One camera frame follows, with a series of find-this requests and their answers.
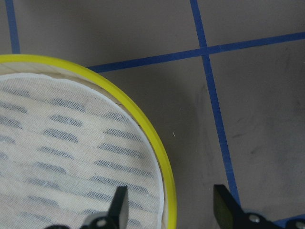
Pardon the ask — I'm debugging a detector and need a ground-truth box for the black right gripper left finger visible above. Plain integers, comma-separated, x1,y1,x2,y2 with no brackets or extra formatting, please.
108,186,129,229

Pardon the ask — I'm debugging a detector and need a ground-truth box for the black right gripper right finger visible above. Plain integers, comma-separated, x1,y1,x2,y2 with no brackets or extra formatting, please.
213,184,243,229

